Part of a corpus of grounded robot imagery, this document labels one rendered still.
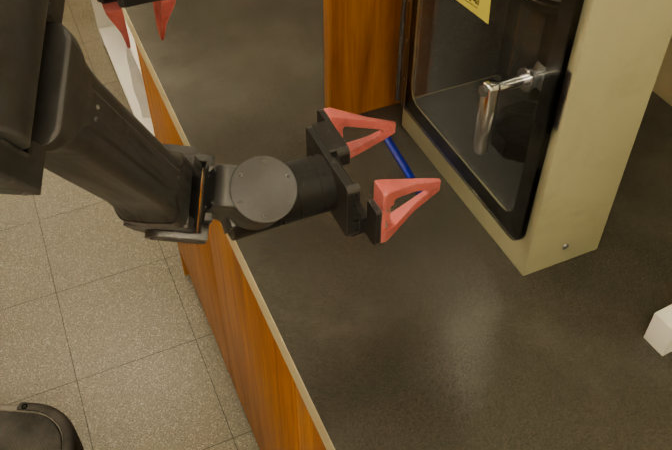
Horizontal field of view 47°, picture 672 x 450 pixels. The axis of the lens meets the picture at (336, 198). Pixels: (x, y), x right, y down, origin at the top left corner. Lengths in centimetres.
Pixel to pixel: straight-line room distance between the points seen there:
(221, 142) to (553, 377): 56
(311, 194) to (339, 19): 40
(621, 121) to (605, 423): 31
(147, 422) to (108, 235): 65
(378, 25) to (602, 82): 40
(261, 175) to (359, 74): 51
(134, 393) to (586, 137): 143
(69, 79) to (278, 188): 28
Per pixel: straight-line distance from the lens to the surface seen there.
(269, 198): 64
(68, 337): 216
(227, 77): 126
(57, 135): 40
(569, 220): 94
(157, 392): 200
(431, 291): 94
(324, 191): 73
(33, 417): 176
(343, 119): 79
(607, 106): 84
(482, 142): 83
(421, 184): 74
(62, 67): 40
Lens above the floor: 166
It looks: 44 degrees down
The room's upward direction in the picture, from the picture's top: straight up
